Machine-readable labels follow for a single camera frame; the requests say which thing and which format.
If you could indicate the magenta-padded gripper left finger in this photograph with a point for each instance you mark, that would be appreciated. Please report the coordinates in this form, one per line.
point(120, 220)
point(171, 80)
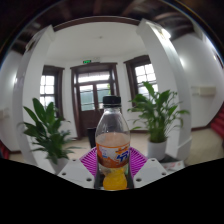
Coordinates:
point(76, 172)

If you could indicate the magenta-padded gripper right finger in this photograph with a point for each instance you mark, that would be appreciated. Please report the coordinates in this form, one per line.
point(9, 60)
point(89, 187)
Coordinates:
point(150, 171)

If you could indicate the orange soda plastic bottle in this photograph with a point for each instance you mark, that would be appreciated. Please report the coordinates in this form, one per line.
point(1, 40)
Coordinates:
point(112, 146)

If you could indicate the white printed paper sheet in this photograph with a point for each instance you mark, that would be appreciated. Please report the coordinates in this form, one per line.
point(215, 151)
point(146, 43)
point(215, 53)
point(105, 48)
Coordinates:
point(175, 164)

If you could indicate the black chair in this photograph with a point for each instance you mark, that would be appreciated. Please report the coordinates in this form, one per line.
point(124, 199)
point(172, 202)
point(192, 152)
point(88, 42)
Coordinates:
point(92, 136)

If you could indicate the green plant in white pot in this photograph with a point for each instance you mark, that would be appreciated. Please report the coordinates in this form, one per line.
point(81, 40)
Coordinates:
point(48, 133)
point(156, 113)

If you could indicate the dark wooden double door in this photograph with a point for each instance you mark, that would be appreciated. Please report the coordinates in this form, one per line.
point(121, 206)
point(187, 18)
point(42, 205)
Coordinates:
point(88, 100)

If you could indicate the red carpeted staircase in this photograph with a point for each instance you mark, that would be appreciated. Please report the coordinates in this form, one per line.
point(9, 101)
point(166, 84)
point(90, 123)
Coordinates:
point(3, 151)
point(218, 121)

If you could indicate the green exit sign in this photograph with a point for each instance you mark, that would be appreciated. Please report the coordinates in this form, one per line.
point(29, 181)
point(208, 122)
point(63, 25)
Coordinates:
point(87, 61)

